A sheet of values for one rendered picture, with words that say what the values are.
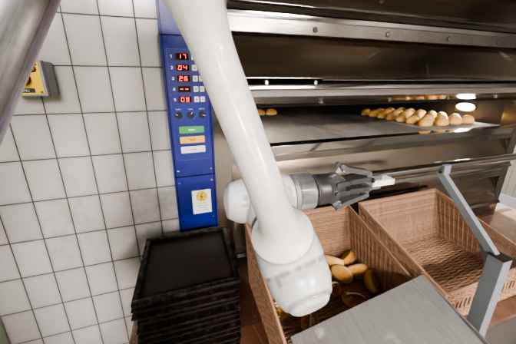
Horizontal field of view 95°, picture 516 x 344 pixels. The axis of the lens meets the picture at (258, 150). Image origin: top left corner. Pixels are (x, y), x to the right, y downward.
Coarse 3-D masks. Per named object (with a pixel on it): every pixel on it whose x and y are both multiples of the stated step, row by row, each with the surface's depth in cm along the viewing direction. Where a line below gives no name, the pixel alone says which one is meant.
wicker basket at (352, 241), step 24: (312, 216) 116; (336, 216) 119; (336, 240) 120; (360, 240) 113; (384, 264) 100; (264, 288) 83; (360, 288) 103; (384, 288) 101; (264, 312) 86; (336, 312) 92; (288, 336) 83
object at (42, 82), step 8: (40, 64) 67; (48, 64) 71; (32, 72) 67; (40, 72) 68; (48, 72) 71; (32, 80) 68; (40, 80) 68; (48, 80) 71; (32, 88) 68; (40, 88) 69; (48, 88) 70; (56, 88) 74; (24, 96) 68; (32, 96) 69
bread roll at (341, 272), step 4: (336, 264) 108; (332, 268) 107; (336, 268) 107; (340, 268) 106; (344, 268) 105; (332, 272) 107; (336, 272) 106; (340, 272) 105; (344, 272) 105; (348, 272) 104; (336, 276) 105; (340, 276) 105; (344, 276) 104; (348, 276) 103; (352, 276) 103; (340, 280) 104; (344, 280) 103; (348, 280) 103
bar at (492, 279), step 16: (464, 160) 87; (480, 160) 89; (496, 160) 91; (400, 176) 79; (448, 176) 84; (448, 192) 83; (464, 208) 78; (480, 224) 76; (480, 240) 75; (496, 256) 70; (496, 272) 70; (480, 288) 75; (496, 288) 71; (480, 304) 75; (480, 320) 76
